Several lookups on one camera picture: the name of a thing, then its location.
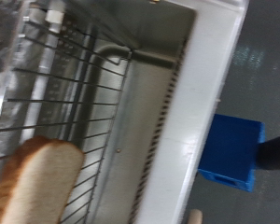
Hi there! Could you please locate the black spatula with blue block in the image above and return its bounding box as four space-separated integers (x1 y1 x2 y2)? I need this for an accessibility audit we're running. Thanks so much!
197 113 280 193

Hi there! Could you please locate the white bread slice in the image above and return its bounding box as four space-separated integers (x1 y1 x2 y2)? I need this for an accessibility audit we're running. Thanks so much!
0 135 86 224

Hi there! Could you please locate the silver toaster oven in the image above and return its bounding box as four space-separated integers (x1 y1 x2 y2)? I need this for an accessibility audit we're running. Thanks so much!
0 0 250 224

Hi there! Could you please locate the foil-lined oven tray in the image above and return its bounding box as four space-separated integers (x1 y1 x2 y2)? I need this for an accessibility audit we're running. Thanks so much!
0 12 129 162

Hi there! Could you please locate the wire oven rack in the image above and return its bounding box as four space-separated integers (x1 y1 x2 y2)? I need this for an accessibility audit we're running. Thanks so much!
0 18 134 224

